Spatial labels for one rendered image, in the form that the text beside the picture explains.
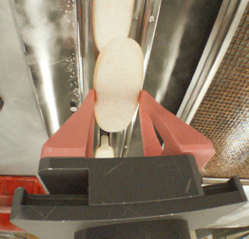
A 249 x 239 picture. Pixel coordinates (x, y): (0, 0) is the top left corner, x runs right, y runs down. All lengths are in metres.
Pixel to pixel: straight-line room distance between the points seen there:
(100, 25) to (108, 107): 0.08
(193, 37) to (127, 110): 0.15
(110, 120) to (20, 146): 0.30
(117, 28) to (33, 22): 0.08
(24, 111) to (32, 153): 0.14
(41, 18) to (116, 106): 0.11
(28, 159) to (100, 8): 0.38
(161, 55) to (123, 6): 0.10
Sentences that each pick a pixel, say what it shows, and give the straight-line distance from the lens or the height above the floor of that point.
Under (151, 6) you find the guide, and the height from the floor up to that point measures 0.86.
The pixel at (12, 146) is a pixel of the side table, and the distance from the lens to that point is 0.45.
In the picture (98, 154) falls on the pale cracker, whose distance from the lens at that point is 0.36.
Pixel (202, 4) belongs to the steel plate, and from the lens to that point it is 0.26.
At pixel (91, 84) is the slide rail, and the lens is 0.25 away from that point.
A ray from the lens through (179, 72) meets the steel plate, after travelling 0.30.
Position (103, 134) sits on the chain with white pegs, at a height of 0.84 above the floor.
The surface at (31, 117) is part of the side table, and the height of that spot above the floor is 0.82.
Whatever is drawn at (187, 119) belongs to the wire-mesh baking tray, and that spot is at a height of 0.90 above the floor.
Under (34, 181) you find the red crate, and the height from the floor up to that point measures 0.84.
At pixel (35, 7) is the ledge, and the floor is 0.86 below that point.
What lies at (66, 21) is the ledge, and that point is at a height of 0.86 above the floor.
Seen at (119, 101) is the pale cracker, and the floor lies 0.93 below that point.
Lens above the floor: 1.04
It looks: 41 degrees down
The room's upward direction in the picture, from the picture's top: 172 degrees clockwise
